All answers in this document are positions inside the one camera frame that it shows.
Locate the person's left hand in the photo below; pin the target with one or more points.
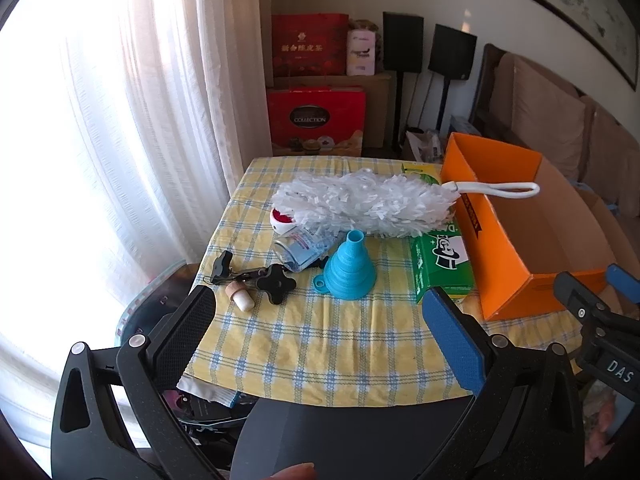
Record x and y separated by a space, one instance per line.
295 473

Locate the plastic bag clutter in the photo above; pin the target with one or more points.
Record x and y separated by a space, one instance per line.
425 144

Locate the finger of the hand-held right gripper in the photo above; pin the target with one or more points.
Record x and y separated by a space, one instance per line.
585 305
625 282

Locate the yellow checked tablecloth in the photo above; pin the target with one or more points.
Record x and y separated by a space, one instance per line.
325 350

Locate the orange cardboard box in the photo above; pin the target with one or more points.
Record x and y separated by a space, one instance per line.
500 260

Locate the blue collapsible funnel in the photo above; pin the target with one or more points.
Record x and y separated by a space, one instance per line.
350 270

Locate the red gift box upper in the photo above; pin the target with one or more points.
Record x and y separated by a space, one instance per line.
310 45

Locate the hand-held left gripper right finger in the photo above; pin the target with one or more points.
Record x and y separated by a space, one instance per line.
450 335

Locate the cork bottle stopper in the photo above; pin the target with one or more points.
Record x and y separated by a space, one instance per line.
244 299

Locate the black speaker stand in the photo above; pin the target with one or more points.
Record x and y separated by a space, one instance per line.
444 105
400 110

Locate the red biscuit gift box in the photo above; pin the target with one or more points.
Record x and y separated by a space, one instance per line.
315 120

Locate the red white round container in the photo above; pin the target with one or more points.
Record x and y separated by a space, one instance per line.
282 222

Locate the white sheer curtain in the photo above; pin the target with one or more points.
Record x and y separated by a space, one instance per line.
150 110

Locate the black star knob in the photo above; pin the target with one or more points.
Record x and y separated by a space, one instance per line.
275 284

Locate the brown cardboard box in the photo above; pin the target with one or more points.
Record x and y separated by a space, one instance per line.
378 110

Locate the brown sofa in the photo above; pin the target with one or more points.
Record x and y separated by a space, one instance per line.
492 90

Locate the white fluffy duster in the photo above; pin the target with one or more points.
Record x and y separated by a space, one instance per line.
375 200

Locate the pink white box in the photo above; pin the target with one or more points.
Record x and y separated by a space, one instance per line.
361 55

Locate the framed landscape painting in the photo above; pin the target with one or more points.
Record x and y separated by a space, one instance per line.
575 5

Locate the clear plastic storage bin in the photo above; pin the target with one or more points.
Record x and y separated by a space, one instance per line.
150 305

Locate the tan sofa cushion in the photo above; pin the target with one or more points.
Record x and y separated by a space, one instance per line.
615 160
545 115

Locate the clear plastic bottle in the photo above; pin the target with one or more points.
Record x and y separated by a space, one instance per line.
300 252

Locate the green toothpaste box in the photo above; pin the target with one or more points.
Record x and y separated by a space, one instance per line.
442 270

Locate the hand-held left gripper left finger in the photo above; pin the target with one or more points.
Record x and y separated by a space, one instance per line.
187 330

